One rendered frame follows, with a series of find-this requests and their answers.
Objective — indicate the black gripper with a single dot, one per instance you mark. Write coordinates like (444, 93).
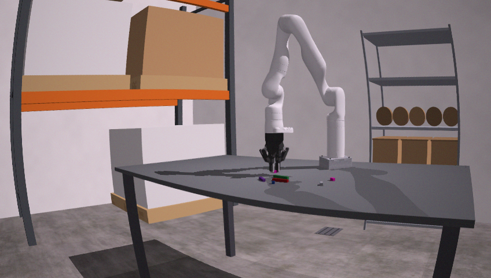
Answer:
(274, 145)

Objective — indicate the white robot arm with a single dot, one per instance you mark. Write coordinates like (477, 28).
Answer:
(332, 96)

